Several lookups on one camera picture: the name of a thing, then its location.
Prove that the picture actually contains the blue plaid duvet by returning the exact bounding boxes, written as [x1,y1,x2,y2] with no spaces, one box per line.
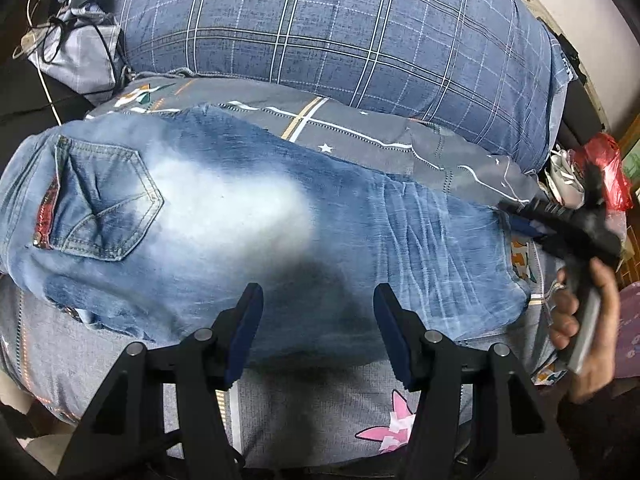
[56,0,571,173]

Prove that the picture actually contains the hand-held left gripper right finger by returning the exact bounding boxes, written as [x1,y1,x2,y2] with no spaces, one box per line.
[373,283,581,480]

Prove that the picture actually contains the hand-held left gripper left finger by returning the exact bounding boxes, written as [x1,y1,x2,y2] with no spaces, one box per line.
[56,283,265,480]

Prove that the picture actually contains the white cable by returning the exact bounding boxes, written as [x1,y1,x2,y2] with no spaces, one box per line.
[14,0,63,126]

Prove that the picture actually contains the blue denim pants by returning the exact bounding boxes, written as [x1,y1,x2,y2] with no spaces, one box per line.
[0,105,532,363]

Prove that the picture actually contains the black cable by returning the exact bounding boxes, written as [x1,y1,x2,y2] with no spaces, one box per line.
[37,12,138,93]

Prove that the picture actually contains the white striped cloth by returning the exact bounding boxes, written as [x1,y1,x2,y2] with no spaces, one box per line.
[544,145,586,208]

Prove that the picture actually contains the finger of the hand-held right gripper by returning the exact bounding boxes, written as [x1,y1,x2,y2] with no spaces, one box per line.
[497,197,561,238]

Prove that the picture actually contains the pink printed cloth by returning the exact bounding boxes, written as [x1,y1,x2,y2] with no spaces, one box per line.
[612,282,640,381]

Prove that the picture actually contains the red plastic bag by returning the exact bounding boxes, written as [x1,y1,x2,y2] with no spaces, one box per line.
[575,132,633,212]

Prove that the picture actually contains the grey printed bed sheet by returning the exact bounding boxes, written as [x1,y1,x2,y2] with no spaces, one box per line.
[0,76,581,468]

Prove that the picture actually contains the grey cloth with cables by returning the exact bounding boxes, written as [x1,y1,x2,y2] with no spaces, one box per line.
[27,7,132,93]

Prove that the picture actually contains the person's right hand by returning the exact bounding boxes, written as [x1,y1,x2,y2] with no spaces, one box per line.
[549,256,622,403]

